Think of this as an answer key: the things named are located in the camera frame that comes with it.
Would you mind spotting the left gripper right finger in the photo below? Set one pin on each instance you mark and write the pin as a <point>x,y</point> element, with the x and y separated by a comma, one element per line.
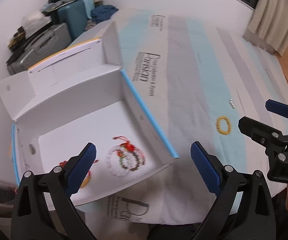
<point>209,167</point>

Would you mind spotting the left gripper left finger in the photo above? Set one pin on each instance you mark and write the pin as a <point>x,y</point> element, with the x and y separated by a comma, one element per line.
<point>77,168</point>

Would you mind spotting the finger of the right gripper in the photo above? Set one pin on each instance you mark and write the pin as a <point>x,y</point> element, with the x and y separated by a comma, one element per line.
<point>257,131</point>
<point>277,108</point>

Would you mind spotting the blue yellow cardboard box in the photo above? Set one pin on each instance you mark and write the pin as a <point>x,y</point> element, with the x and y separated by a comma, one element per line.
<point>80,95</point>

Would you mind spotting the beige curtain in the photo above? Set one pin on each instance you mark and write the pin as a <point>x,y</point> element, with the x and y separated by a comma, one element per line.
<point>268,27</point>

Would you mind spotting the grey suitcase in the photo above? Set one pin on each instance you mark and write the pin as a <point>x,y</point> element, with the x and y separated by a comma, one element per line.
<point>41,46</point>

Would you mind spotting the teal suitcase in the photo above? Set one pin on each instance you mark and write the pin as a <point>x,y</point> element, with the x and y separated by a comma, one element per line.
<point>76,15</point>

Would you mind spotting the blue clothes pile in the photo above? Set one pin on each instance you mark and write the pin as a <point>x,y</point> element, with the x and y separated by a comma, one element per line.
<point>103,13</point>

